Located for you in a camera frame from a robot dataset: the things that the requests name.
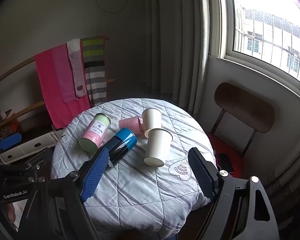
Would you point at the wooden towel rack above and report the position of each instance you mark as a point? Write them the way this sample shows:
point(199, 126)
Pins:
point(12, 70)

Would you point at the white paper cup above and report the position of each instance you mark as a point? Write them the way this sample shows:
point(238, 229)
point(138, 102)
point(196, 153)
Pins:
point(151, 118)
point(156, 147)

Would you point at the grey curtain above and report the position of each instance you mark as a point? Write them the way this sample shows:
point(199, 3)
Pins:
point(177, 42)

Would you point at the quilted striped tablecloth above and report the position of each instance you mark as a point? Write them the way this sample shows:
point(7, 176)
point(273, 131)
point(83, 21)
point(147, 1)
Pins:
point(140, 192)

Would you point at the white framed window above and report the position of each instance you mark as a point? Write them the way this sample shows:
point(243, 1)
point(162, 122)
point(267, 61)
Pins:
point(265, 25)

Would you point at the white knitted cloth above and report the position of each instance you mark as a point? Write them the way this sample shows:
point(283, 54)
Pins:
point(76, 67)

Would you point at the wooden back chair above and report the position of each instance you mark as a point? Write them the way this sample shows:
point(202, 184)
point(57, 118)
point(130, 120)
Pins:
point(245, 107)

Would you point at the person's left hand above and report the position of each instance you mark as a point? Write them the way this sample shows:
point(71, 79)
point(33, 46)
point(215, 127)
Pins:
point(11, 212)

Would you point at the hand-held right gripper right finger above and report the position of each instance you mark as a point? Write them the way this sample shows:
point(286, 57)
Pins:
point(202, 176)

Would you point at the red seat cushion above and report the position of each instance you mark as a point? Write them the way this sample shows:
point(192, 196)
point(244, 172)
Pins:
point(236, 155)

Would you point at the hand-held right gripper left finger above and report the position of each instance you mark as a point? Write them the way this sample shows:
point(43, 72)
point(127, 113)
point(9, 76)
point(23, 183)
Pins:
point(95, 173)

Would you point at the black phone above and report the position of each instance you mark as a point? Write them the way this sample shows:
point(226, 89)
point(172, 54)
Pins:
point(225, 162)

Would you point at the grey and green striped cloth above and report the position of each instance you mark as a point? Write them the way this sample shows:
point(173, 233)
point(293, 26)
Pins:
point(96, 80)

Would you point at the white plastic tray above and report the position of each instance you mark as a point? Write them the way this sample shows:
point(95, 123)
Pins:
point(27, 150)

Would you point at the light pink towel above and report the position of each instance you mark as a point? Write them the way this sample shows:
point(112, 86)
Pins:
point(63, 77)

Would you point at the pink and green canister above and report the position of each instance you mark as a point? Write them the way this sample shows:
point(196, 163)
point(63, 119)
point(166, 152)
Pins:
point(96, 132)

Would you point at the hot pink towel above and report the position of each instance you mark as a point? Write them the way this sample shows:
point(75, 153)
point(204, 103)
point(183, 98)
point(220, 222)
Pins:
point(46, 85)

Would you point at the orange box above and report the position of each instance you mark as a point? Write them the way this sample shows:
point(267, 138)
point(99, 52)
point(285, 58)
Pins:
point(8, 128)

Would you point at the pink paper cup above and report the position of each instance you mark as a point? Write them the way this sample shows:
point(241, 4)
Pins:
point(130, 125)

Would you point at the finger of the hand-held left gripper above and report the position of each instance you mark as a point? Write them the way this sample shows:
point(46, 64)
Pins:
point(11, 140)

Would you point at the blue and black can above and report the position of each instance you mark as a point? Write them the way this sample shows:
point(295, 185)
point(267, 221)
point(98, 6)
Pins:
point(122, 142)

